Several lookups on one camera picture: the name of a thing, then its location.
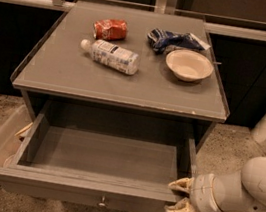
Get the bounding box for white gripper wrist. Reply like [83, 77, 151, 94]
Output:
[164, 174, 223, 212]

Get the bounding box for grey top drawer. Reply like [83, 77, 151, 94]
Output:
[0, 100, 197, 212]

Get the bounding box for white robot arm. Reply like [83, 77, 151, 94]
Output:
[164, 114, 266, 212]

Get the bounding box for grey drawer cabinet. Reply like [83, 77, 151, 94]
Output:
[3, 0, 246, 155]

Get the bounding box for white paper bowl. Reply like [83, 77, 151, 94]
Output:
[165, 49, 213, 82]

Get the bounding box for blue crumpled snack bag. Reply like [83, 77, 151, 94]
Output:
[147, 28, 210, 55]

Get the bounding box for clear plastic water bottle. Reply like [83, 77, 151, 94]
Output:
[80, 39, 139, 75]

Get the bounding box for crushed red soda can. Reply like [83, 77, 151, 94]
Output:
[94, 18, 128, 41]

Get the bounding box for clear plastic storage bin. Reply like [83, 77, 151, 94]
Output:
[0, 106, 32, 167]

